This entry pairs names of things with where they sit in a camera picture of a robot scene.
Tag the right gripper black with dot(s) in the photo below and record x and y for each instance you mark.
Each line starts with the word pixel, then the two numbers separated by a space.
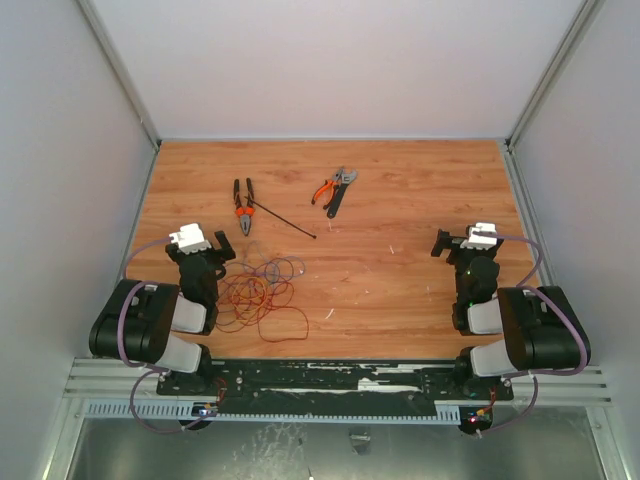
pixel 465 250

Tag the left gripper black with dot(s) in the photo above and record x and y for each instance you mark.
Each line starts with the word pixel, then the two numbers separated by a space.
pixel 220 255

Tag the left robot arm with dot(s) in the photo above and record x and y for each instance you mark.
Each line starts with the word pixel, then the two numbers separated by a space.
pixel 141 320

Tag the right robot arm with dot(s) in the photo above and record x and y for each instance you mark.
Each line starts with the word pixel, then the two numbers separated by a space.
pixel 540 331

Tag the black zip tie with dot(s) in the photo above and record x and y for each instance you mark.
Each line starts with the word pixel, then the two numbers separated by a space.
pixel 280 218

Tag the large orange black pliers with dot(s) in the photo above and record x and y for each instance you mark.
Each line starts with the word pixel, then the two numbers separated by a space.
pixel 244 211

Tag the black adjustable wrench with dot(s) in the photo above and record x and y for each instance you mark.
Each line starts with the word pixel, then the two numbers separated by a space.
pixel 346 179

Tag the small orange needle-nose pliers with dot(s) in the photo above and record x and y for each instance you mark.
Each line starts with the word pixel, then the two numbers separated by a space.
pixel 330 187

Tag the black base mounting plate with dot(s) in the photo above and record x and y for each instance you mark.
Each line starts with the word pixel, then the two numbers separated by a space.
pixel 339 387

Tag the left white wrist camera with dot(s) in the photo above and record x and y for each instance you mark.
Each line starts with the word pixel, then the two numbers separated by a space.
pixel 189 239

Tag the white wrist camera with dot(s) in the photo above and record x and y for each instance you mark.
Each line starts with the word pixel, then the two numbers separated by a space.
pixel 480 236
pixel 189 239

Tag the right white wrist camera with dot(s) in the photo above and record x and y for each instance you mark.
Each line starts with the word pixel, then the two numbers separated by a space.
pixel 480 236

